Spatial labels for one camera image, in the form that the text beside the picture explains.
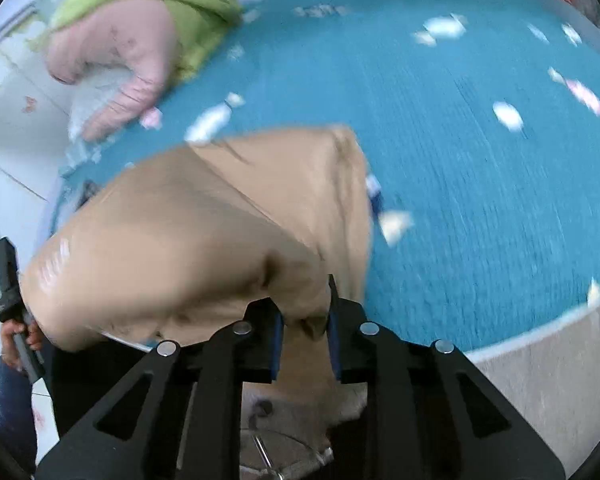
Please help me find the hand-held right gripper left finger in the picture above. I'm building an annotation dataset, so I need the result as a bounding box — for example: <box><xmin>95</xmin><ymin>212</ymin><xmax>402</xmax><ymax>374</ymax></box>
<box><xmin>35</xmin><ymin>298</ymin><xmax>285</xmax><ymax>480</ymax></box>

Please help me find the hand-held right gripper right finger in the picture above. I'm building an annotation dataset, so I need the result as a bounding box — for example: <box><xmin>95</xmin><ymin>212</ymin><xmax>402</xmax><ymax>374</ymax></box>
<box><xmin>328</xmin><ymin>274</ymin><xmax>567</xmax><ymax>480</ymax></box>

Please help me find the beige garment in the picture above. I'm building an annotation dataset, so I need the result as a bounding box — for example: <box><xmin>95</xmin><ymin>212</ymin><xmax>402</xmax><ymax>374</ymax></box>
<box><xmin>17</xmin><ymin>125</ymin><xmax>374</xmax><ymax>443</ymax></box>

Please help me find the person's left forearm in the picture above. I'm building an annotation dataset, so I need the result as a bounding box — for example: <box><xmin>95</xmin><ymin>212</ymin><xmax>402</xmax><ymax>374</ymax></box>
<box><xmin>0</xmin><ymin>357</ymin><xmax>40</xmax><ymax>476</ymax></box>

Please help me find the person's left hand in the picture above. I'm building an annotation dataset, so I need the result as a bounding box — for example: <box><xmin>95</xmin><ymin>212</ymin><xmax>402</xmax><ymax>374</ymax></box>
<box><xmin>0</xmin><ymin>316</ymin><xmax>45</xmax><ymax>370</ymax></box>

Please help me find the white cloth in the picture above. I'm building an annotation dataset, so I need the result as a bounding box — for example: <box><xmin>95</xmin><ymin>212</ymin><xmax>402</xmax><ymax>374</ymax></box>
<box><xmin>66</xmin><ymin>67</ymin><xmax>133</xmax><ymax>163</ymax></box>

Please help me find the grey bed base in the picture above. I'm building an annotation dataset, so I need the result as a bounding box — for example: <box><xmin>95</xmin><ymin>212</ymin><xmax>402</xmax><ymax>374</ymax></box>
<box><xmin>467</xmin><ymin>296</ymin><xmax>600</xmax><ymax>478</ymax></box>

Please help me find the teal printed blanket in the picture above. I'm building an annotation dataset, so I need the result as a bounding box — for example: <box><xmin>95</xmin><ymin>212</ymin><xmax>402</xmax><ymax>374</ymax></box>
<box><xmin>50</xmin><ymin>0</ymin><xmax>600</xmax><ymax>356</ymax></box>

